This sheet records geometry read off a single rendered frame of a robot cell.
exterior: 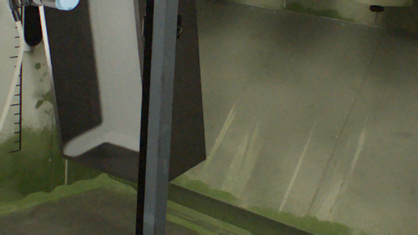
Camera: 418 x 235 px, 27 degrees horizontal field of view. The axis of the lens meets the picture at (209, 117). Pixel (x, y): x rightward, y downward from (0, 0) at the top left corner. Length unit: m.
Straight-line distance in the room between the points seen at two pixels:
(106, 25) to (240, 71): 0.99
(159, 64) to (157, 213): 0.44
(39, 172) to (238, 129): 1.09
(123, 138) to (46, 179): 0.72
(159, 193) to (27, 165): 2.29
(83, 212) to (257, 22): 1.42
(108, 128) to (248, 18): 1.13
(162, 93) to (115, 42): 1.75
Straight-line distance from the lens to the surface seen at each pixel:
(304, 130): 4.48
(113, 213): 4.66
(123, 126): 4.32
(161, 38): 2.40
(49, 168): 4.85
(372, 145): 4.29
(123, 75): 4.19
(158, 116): 2.44
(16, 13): 3.38
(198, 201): 4.67
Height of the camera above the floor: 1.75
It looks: 15 degrees down
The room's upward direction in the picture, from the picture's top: 4 degrees clockwise
